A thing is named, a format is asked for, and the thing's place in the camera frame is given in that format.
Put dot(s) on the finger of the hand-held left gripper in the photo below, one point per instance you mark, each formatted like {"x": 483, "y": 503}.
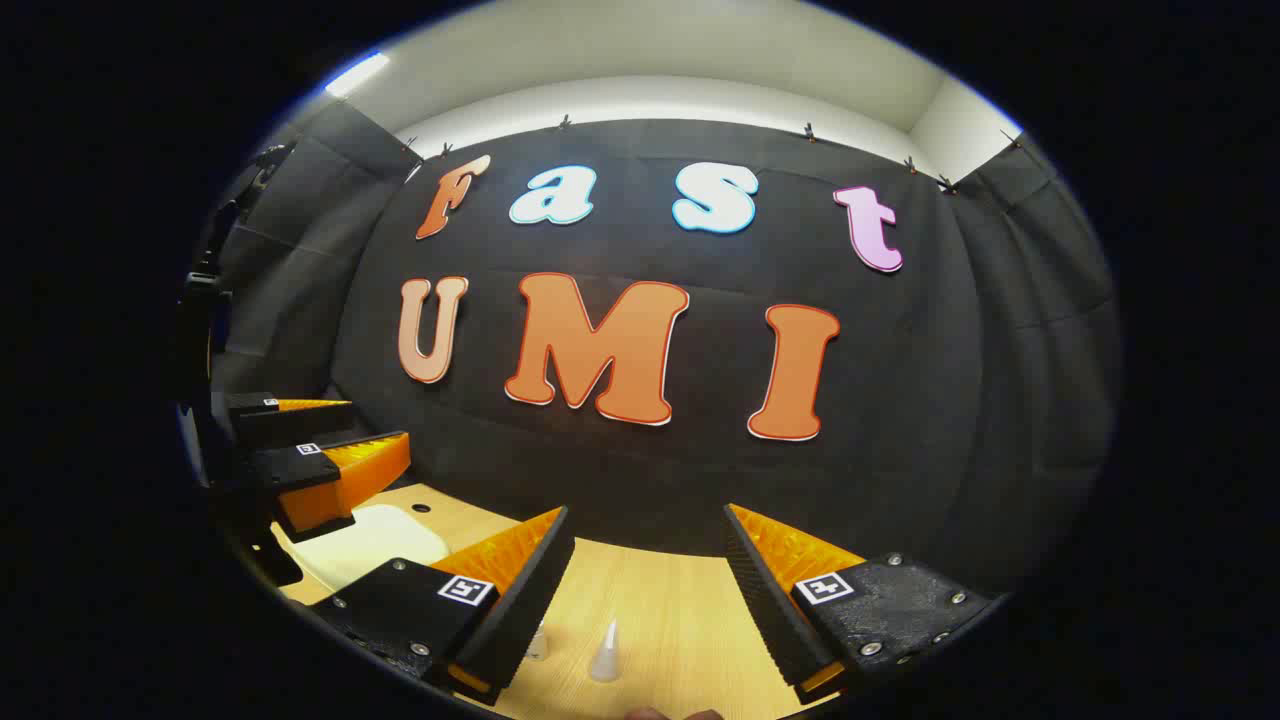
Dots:
{"x": 340, "y": 485}
{"x": 290, "y": 420}

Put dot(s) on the black backdrop cloth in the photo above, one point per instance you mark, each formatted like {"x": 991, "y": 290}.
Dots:
{"x": 700, "y": 480}

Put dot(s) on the ceiling light strip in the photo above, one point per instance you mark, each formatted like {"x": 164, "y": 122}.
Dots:
{"x": 355, "y": 75}

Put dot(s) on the white squeeze tube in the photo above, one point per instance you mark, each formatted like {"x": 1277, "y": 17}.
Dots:
{"x": 605, "y": 658}

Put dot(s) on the pale yellow suitcase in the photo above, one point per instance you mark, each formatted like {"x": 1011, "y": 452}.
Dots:
{"x": 380, "y": 545}

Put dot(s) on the white pump bottle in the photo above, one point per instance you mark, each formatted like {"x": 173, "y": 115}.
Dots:
{"x": 538, "y": 645}

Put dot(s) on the dark equipment stand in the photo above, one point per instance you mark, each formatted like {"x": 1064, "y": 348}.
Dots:
{"x": 200, "y": 295}

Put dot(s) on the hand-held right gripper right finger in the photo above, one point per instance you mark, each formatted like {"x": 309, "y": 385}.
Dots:
{"x": 765, "y": 600}

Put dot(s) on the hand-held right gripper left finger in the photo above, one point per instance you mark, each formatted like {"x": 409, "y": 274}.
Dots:
{"x": 530, "y": 590}

